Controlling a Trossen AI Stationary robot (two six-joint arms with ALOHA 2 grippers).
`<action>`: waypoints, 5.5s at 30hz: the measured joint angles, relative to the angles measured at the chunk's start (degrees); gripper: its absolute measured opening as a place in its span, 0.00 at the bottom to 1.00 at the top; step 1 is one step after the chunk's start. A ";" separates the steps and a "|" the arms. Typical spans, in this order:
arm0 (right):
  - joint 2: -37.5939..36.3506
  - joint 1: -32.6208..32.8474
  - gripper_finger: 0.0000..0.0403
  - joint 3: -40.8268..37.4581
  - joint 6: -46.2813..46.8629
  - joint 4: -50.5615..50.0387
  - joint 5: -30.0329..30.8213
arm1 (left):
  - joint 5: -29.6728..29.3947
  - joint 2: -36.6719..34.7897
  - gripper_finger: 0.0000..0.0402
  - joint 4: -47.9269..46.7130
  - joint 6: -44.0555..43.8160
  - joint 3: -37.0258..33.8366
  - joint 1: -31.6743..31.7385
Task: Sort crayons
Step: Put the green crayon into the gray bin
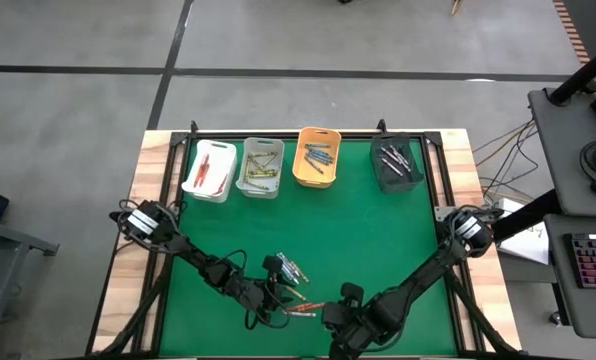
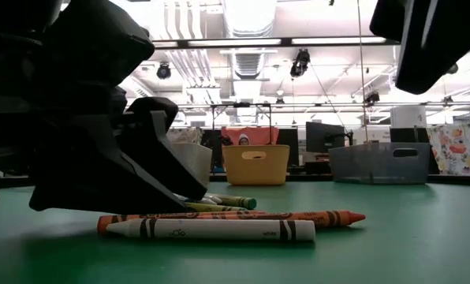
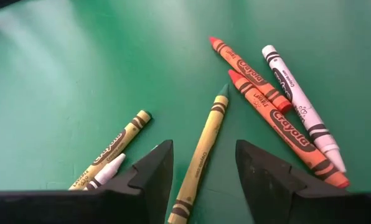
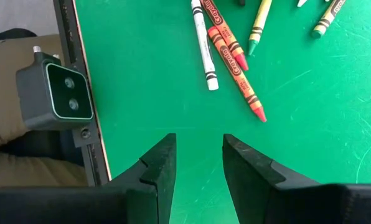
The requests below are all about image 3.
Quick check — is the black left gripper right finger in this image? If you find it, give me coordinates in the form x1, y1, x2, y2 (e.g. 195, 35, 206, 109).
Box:
235, 139, 350, 224

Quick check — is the orange crayon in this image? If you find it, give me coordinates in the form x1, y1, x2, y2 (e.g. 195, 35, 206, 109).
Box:
209, 36, 293, 114
228, 69, 350, 189

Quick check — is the white crayon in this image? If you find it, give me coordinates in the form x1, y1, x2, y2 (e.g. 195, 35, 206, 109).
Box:
83, 152, 126, 191
261, 44, 347, 174

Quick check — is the yellow green crayon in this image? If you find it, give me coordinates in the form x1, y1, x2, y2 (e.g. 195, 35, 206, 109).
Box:
167, 83, 230, 224

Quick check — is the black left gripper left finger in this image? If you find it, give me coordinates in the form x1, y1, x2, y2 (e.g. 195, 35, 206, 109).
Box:
100, 139, 175, 224

